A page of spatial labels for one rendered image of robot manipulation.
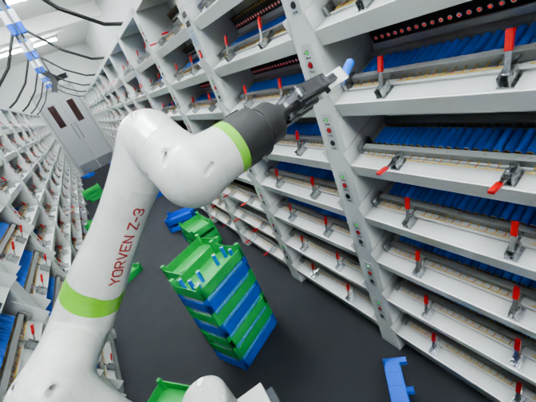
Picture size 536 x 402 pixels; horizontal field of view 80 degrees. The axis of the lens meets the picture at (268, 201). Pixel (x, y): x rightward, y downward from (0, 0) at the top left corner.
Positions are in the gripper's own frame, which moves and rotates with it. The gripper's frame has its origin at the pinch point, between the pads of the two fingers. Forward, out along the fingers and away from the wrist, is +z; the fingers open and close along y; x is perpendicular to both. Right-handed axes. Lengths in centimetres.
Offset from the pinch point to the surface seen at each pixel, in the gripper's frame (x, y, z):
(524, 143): 35.0, -7.1, 21.7
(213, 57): -58, 66, 27
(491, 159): 33.9, -2.6, 17.5
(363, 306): 72, 90, 17
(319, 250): 40, 99, 22
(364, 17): -7.2, -3.3, 17.1
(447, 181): 32.9, 6.2, 13.6
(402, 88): 9.7, 2.9, 19.0
